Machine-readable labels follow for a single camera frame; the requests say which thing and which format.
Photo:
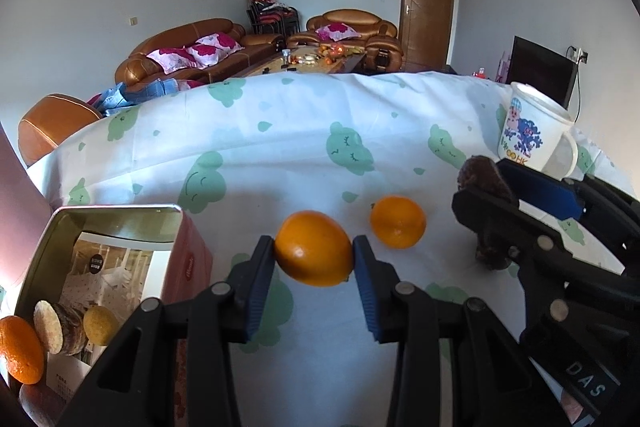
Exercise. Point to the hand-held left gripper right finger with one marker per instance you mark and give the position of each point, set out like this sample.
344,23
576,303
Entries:
367,289

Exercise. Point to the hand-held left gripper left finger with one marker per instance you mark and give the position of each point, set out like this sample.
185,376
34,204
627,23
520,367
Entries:
260,287

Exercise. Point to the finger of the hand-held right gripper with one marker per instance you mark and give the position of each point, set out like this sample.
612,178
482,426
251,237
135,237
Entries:
545,194
500,219

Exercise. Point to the large orange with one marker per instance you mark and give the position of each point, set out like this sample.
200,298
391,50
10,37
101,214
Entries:
312,247

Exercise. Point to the pink metal tin box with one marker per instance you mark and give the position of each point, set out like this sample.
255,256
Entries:
195,267

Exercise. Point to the small yellow fruit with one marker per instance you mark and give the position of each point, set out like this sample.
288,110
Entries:
100,324

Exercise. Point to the person's right hand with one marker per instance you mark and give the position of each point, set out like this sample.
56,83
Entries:
572,412

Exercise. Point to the white printed mug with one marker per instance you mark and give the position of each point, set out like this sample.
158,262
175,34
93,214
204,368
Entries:
525,132

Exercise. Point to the round orange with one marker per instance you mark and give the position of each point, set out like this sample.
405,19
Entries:
20,349
397,222

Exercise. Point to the black television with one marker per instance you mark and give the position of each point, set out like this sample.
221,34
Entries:
535,67

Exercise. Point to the white green-printed tablecloth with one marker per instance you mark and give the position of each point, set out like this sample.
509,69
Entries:
300,117

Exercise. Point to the red pillow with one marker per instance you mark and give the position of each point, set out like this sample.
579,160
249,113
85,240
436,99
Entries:
187,85

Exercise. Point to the white text leaflet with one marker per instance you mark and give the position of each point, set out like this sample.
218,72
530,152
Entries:
65,382

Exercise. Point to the brown wooden door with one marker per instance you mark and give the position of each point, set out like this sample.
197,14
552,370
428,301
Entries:
427,7

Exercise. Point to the wooden coffee table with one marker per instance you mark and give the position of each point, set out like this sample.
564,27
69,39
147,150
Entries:
272,66

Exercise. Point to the blue plaid cloth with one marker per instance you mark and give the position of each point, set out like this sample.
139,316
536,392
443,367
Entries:
115,99

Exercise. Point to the pile of small oranges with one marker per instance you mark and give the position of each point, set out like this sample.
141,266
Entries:
332,51

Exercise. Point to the pink flowered pillow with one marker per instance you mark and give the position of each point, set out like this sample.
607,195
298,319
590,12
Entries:
170,59
210,49
337,30

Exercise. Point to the reddish brown fruit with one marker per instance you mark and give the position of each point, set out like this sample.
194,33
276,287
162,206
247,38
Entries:
40,407

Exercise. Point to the brown leather armchair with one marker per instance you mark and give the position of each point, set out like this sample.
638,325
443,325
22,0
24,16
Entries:
350,17

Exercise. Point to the pink electric kettle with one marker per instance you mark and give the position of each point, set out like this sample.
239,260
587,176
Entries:
20,207

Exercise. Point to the brown leather seat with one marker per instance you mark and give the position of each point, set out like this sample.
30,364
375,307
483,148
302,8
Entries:
50,127

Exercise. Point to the brown leather sofa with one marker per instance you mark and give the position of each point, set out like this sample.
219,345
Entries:
175,34

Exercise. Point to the stacked black chairs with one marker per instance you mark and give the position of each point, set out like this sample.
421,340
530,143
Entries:
272,19

